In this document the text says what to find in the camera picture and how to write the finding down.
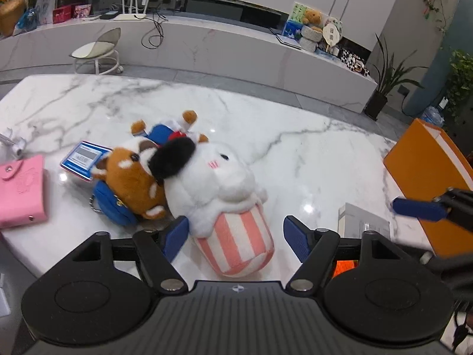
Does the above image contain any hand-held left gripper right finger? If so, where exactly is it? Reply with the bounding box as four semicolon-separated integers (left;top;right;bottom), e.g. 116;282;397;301
283;215;397;295

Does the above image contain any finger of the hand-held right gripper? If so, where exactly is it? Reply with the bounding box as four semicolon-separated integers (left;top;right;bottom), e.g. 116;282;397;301
392;188;473;230

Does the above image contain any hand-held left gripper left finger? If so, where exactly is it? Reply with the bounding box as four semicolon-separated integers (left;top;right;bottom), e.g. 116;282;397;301
76;215;190;296

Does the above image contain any orange cardboard box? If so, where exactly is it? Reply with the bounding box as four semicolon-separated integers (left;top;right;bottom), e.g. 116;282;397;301
383;118;473;257

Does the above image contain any white popcorn bucket plush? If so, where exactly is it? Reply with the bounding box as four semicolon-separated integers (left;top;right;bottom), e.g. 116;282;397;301
148;137;276;278

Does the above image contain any crochet orange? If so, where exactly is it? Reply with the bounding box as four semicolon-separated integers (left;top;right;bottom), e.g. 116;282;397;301
332;260;360;279

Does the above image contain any grey flat box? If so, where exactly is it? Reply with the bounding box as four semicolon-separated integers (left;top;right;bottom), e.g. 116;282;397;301
338;203;391;239

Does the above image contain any brown red panda plush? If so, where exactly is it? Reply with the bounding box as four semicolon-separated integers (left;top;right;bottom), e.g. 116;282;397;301
90;110;209;227

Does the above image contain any large water bottle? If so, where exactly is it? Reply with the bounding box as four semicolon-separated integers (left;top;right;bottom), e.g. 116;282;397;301
421;98;446;126

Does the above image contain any potted long-leaf plant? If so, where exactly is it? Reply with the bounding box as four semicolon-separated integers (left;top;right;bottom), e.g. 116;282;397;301
364;33;429;121

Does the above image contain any blue card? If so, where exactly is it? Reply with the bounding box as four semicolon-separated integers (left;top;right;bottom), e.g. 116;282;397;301
60;141;113;183

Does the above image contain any bushy green plant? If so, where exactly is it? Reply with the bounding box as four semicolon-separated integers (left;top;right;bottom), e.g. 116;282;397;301
445;48;473;122

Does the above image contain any black and white patterned bag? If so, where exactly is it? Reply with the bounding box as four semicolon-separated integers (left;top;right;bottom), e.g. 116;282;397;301
340;47;371;76

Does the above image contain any pink card wallet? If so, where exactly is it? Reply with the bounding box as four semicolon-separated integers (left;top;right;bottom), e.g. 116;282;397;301
0;154;50;229

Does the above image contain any white phone stand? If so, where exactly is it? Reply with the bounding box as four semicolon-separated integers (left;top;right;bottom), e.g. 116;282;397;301
0;128;26;158

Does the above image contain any white marble media console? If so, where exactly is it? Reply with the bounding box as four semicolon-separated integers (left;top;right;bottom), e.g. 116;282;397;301
0;0;378;113

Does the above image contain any flat grey book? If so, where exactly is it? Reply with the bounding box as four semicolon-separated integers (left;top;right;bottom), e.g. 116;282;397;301
273;31;302;49

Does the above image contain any grey knitted basket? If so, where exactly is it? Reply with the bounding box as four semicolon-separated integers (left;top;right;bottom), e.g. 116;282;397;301
299;25;324;52

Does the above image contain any white round stool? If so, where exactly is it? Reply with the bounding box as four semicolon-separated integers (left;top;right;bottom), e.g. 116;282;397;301
69;27;124;75

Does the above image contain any blue printed box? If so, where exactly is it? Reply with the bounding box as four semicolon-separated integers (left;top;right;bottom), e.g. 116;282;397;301
283;20;304;39

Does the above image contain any brown teddy bear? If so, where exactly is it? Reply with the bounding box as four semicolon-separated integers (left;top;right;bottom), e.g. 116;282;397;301
302;9;323;32

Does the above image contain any white router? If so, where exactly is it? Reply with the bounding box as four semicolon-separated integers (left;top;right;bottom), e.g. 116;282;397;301
113;0;151;21

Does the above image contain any green printed box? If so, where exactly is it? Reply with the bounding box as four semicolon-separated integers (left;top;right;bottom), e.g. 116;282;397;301
290;2;309;23

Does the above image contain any red gift box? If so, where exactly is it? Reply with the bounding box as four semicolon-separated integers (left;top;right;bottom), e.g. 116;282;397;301
53;5;72;24

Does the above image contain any printed poster board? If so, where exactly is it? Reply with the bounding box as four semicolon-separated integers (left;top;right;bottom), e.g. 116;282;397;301
35;0;58;26

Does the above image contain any blue glass ornament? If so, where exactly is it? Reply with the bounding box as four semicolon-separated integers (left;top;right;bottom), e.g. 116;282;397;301
17;7;39;30

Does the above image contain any golden vase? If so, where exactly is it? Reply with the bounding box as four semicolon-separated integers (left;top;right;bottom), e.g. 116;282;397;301
0;0;27;38

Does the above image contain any black cable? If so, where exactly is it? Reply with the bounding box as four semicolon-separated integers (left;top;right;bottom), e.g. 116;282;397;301
142;10;166;49

